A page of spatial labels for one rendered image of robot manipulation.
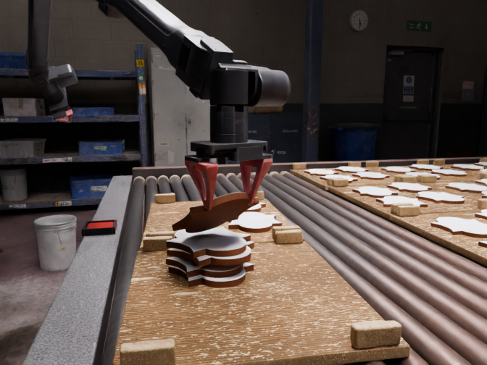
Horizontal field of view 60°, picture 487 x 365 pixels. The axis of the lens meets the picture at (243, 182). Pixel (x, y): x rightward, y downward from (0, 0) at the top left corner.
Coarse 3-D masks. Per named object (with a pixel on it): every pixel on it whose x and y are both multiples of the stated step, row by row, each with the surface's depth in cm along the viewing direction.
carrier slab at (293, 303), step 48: (144, 288) 67; (192, 288) 67; (240, 288) 67; (288, 288) 67; (336, 288) 67; (144, 336) 53; (192, 336) 53; (240, 336) 53; (288, 336) 53; (336, 336) 53
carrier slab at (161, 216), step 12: (156, 204) 124; (168, 204) 124; (180, 204) 124; (192, 204) 124; (156, 216) 111; (168, 216) 111; (180, 216) 111; (276, 216) 111; (156, 228) 100; (168, 228) 100; (252, 240) 91; (264, 240) 91
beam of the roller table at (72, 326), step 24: (120, 192) 152; (96, 216) 119; (120, 216) 119; (96, 240) 97; (120, 240) 102; (72, 264) 83; (96, 264) 83; (72, 288) 72; (96, 288) 72; (48, 312) 64; (72, 312) 64; (96, 312) 64; (48, 336) 57; (72, 336) 57; (96, 336) 57; (24, 360) 52; (48, 360) 52; (72, 360) 52; (96, 360) 54
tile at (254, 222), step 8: (240, 216) 106; (248, 216) 106; (256, 216) 106; (264, 216) 106; (272, 216) 106; (232, 224) 99; (240, 224) 99; (248, 224) 99; (256, 224) 99; (264, 224) 99; (272, 224) 100; (280, 224) 100; (256, 232) 96
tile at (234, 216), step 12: (240, 192) 65; (216, 204) 63; (228, 204) 65; (240, 204) 67; (252, 204) 70; (192, 216) 64; (204, 216) 67; (216, 216) 69; (228, 216) 71; (180, 228) 69; (192, 228) 71; (204, 228) 74
